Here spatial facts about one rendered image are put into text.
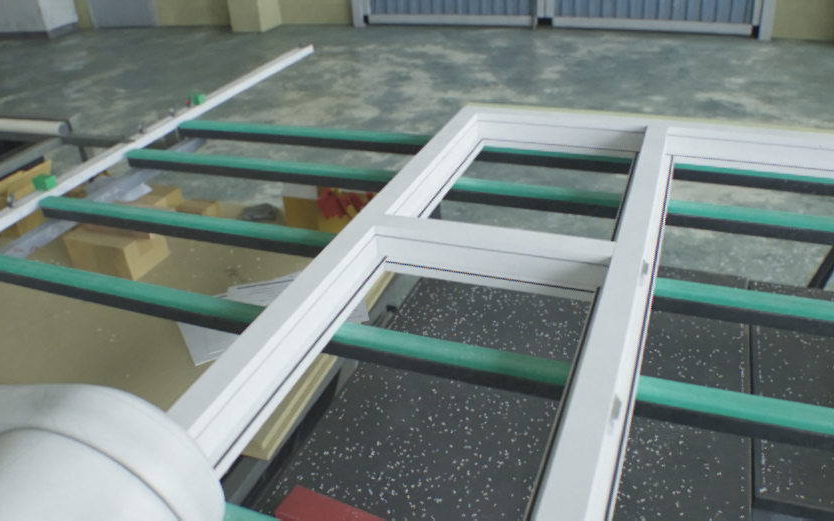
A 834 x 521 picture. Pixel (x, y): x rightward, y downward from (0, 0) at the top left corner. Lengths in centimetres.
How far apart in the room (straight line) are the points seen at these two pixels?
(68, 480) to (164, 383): 118
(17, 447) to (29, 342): 144
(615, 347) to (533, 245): 26
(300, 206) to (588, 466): 121
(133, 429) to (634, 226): 96
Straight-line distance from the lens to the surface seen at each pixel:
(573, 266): 103
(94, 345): 153
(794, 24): 679
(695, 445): 123
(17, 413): 21
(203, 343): 142
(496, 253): 104
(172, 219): 142
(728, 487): 118
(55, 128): 235
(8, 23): 1019
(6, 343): 166
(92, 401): 19
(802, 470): 124
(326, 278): 98
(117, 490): 18
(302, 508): 107
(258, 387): 87
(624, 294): 92
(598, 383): 78
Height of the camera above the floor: 144
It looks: 31 degrees down
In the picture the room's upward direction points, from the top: 5 degrees counter-clockwise
